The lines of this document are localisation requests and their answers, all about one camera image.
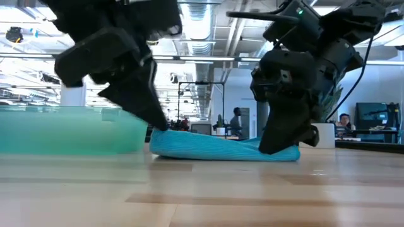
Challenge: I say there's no blue microfiber towel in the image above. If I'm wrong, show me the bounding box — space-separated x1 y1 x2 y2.
148 128 301 163

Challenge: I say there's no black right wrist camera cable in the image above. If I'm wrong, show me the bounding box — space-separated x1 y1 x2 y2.
226 10 299 23

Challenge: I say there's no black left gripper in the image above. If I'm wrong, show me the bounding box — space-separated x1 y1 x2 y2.
54 26 169 132

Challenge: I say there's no small cactus in white pot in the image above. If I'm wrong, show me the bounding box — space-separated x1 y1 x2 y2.
216 113 227 136

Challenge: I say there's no teal translucent plastic basket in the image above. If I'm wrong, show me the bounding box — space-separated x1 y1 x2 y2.
0 105 148 156

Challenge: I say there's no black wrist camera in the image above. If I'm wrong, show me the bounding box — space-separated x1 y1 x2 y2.
138 0 183 42
263 0 321 53

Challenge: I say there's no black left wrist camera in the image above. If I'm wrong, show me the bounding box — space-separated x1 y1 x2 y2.
138 0 183 42

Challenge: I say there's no person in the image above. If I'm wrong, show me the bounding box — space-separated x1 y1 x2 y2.
229 107 244 138
336 112 357 138

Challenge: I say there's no black ceiling lamp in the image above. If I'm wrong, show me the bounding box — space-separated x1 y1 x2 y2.
5 26 23 44

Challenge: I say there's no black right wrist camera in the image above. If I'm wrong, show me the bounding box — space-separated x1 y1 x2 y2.
263 0 321 53

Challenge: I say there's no long black hanging cable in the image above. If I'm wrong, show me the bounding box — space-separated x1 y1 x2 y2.
324 34 375 123

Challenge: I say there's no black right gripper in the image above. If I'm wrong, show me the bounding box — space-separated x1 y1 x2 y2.
251 49 320 155

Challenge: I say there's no white building pillar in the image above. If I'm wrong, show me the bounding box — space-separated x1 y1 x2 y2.
59 81 87 107

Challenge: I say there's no black wall television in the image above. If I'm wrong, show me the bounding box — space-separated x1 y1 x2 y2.
355 102 400 131

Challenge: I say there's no green plant in white pot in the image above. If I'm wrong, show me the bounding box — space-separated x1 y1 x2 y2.
299 84 344 149

